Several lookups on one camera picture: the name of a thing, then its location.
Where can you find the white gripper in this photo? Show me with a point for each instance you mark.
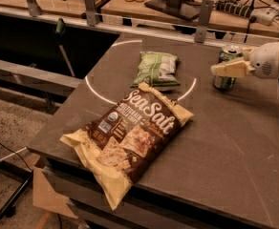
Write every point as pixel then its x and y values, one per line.
pixel 266 61

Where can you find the green soda can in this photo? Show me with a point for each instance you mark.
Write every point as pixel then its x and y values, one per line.
pixel 228 52

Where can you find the white power adapter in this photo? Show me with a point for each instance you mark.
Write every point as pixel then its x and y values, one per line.
pixel 264 17

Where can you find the black power strip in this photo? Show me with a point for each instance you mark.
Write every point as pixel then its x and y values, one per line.
pixel 234 8

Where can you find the green snack bag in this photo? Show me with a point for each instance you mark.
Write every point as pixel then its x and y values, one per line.
pixel 157 69

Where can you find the black monitor stand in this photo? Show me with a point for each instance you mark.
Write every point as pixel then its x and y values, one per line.
pixel 176 8

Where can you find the brown sea salt chip bag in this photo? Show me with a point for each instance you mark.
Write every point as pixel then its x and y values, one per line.
pixel 118 147

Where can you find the black tripod leg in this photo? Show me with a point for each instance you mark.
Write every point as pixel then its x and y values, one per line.
pixel 8 209

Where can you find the grey metal bracket right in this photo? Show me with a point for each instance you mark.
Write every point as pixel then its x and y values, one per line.
pixel 203 22

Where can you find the grey metal bracket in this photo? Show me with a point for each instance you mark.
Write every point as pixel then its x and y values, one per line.
pixel 34 9
pixel 203 22
pixel 91 12

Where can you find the metal rail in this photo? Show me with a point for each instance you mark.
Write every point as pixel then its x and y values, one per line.
pixel 143 28

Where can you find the grey metal bracket middle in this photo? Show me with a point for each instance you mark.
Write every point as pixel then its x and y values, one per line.
pixel 91 12

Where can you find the grey metal bracket left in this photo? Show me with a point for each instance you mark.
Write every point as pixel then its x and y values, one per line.
pixel 34 9

